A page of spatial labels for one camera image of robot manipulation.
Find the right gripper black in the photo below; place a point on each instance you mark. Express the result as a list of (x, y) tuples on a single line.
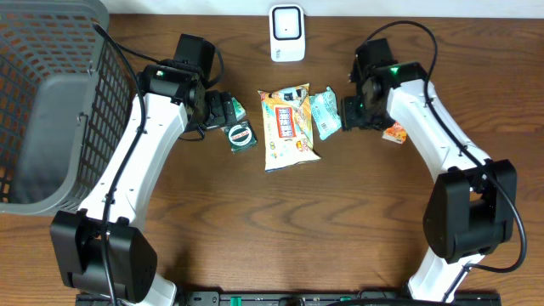
[(348, 115)]

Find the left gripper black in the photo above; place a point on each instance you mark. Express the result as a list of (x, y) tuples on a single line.
[(225, 109)]

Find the green white packet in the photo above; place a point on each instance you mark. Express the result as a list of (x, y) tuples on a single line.
[(240, 111)]

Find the dark green round-label packet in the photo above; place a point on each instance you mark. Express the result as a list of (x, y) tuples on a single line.
[(240, 136)]

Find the light blue small packet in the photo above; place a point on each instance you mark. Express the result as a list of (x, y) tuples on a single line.
[(325, 113)]

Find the orange small packet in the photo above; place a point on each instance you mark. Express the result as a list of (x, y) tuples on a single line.
[(395, 133)]

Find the large yellow snack bag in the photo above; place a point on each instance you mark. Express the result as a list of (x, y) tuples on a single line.
[(288, 128)]

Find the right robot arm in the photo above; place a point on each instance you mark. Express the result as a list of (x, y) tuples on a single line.
[(470, 210)]

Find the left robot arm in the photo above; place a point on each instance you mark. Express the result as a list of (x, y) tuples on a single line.
[(101, 248)]

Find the white barcode scanner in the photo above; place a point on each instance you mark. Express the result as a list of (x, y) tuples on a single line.
[(287, 33)]

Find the grey plastic mesh basket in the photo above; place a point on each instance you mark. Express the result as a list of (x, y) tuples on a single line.
[(66, 98)]

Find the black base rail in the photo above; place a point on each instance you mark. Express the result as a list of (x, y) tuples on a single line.
[(367, 297)]

